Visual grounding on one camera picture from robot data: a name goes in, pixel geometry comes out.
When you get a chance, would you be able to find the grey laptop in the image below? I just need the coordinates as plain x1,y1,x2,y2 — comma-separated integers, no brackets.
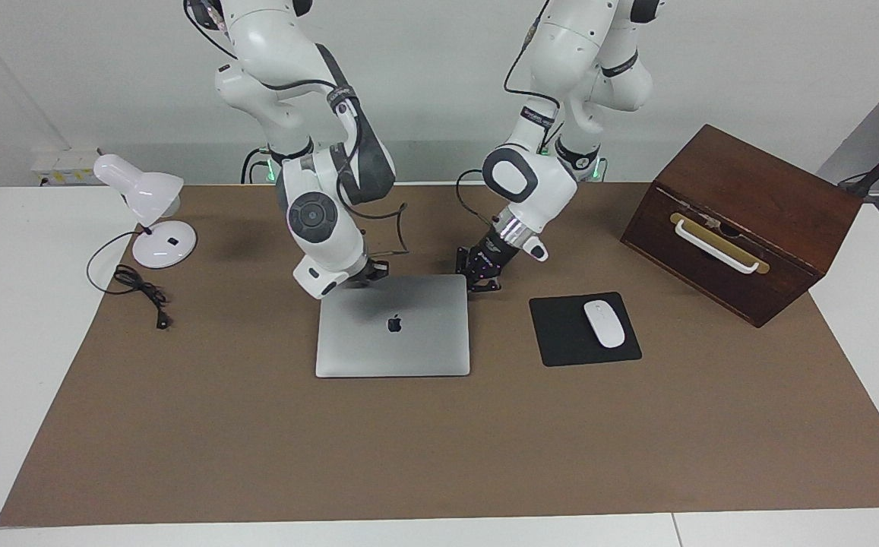
315,274,472,378

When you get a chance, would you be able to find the black mouse pad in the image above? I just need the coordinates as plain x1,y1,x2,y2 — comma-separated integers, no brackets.
529,292,643,368

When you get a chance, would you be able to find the white computer mouse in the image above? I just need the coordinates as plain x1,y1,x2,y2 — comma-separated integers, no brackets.
583,300,627,349

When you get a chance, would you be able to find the brown table mat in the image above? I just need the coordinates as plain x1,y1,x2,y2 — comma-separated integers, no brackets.
0,182,879,527

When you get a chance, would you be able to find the white desk lamp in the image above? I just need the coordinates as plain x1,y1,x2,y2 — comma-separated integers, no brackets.
93,154,198,269

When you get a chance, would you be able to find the dark wooden box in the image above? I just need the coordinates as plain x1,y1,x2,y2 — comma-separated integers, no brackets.
620,124,863,328

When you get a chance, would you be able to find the white power strip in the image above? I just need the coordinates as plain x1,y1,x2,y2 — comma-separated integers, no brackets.
31,148,102,187

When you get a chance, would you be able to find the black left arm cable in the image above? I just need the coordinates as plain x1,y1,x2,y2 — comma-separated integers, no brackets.
456,0,561,227

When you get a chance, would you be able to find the black arm base cable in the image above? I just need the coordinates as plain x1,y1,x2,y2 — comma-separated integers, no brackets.
240,148,269,185

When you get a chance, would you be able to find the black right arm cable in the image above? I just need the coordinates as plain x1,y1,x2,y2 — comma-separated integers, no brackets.
183,0,409,258

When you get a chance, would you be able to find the white box handle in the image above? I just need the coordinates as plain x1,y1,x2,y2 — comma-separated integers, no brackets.
673,219,760,274

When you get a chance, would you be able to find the black lamp power cable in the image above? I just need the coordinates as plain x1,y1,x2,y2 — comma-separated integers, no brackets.
87,230,172,330

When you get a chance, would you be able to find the brass handle plate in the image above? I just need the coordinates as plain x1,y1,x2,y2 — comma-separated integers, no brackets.
669,212,771,275

